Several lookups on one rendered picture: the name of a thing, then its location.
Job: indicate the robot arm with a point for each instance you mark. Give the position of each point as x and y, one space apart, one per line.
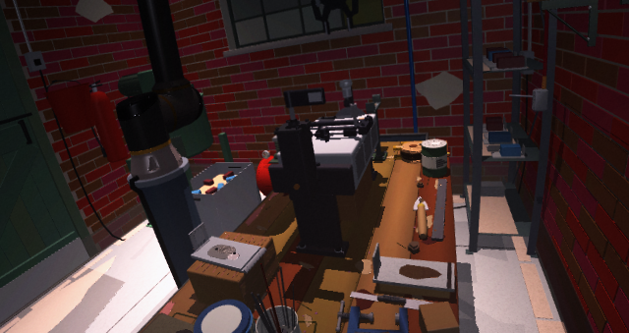
158 53

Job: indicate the grey plunger knob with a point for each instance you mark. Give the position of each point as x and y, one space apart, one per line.
346 91

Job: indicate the black wing plate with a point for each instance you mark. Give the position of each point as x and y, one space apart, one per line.
304 98

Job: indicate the yellow tape roll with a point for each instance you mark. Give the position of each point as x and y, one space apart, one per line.
411 150

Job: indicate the black core-box machine stand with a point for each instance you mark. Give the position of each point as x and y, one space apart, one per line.
314 200

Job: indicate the grey plate with core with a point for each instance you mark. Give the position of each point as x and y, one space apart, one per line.
228 253

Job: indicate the grey drier plate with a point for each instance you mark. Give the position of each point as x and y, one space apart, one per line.
415 276

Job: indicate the grey electrical box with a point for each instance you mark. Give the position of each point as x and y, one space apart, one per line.
35 62

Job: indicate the blue clamp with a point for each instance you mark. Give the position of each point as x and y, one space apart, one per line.
366 319

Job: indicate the grey framed window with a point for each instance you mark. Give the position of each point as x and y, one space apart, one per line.
275 9

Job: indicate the blue pipe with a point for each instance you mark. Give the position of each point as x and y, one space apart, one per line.
410 58

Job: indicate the pale paper sheet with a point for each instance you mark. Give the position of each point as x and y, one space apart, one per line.
93 6
440 90

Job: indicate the small silver knob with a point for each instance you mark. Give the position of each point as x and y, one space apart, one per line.
267 154

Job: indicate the maroon block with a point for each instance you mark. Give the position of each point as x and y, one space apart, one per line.
494 123
508 59

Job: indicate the green and white tin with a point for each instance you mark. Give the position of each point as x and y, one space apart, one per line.
434 158

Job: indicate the red round handwheel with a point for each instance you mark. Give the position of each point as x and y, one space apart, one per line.
263 176

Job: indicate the grey metal shelf unit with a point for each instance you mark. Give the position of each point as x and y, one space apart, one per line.
475 127

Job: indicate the blue block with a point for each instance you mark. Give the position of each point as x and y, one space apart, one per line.
500 137
511 149

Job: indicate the grey parts bin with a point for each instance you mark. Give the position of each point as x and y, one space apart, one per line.
231 205

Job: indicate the grey flat bar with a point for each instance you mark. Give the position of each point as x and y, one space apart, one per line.
440 210

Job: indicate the small dark block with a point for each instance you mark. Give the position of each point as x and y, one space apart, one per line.
414 247

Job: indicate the red fire extinguisher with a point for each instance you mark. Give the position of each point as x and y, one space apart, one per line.
109 127

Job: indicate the grey knife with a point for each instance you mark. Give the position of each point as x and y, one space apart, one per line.
388 300

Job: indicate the wooden crate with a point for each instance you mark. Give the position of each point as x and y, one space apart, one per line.
216 284

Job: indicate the grey can with rods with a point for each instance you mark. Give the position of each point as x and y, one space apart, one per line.
280 320

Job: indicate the wooden block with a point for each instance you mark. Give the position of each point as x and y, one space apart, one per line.
438 318

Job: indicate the blue round tin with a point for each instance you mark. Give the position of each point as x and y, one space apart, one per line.
223 319

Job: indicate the green door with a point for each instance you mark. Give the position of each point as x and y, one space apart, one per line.
29 185

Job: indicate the grey core-box frame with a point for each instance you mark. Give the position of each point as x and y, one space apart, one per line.
339 156

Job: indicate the green post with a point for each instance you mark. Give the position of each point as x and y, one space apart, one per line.
225 147

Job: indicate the grey wall box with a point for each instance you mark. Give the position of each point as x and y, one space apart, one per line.
540 99

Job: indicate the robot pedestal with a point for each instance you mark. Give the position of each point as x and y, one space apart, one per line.
167 215

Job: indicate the red wall cabinet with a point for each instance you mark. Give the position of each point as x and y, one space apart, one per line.
69 109

